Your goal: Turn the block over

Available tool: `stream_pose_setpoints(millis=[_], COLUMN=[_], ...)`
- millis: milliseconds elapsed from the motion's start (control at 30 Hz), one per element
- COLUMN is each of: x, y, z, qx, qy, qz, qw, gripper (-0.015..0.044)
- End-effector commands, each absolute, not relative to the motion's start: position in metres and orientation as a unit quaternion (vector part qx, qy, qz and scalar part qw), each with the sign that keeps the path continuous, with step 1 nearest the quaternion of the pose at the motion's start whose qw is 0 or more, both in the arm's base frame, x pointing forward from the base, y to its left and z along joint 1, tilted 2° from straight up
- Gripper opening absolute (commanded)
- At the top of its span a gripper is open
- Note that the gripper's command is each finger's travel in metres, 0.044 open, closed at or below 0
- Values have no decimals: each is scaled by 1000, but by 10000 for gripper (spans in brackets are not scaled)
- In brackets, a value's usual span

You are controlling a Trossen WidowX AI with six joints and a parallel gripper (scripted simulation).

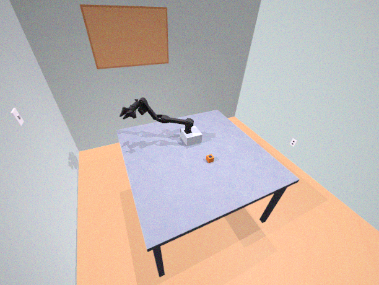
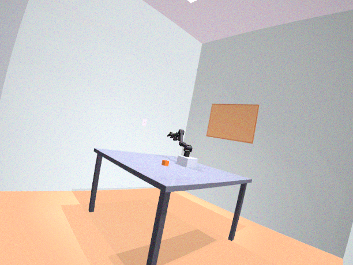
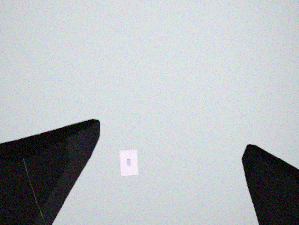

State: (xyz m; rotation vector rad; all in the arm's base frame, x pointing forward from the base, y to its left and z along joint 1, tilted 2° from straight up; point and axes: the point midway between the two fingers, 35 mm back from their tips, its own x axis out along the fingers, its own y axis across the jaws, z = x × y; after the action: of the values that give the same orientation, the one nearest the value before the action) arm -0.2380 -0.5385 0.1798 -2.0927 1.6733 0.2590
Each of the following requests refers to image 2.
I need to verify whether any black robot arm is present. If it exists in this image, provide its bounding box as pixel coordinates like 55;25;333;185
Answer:
173;129;193;157

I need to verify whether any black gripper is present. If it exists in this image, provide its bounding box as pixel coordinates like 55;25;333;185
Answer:
167;132;178;138

